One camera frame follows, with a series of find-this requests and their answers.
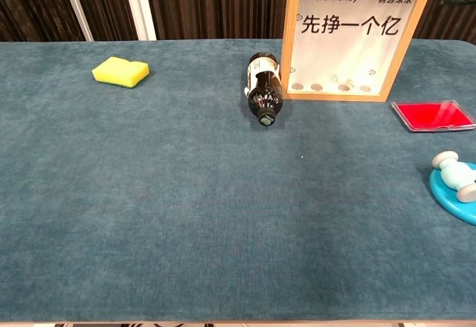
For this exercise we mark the teal tablecloth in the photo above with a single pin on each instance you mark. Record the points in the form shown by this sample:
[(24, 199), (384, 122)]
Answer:
[(148, 193)]

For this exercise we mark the red ink pad case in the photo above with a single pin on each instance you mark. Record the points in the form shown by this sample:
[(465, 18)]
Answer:
[(427, 115)]

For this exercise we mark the yellow sponge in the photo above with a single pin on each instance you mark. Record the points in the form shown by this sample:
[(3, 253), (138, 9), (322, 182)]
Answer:
[(119, 71)]

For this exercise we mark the thin grey partition post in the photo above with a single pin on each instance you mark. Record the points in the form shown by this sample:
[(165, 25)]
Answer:
[(74, 3)]

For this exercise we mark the dark pleated curtain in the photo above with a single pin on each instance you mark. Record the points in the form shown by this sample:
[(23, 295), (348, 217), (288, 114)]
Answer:
[(204, 3)]

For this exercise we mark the dark glass bottle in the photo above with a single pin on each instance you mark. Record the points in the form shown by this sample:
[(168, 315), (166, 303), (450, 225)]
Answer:
[(264, 96)]

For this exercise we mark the light blue toy roller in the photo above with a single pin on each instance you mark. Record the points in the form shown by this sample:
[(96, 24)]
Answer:
[(455, 176)]

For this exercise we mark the blue round plate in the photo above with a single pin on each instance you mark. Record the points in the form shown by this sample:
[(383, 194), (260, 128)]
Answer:
[(446, 200)]

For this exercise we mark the wooden framed money box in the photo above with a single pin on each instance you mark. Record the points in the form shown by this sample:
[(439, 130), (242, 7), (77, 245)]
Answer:
[(349, 55)]

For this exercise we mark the wide white partition post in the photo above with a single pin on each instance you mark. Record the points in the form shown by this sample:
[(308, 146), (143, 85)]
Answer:
[(139, 7)]

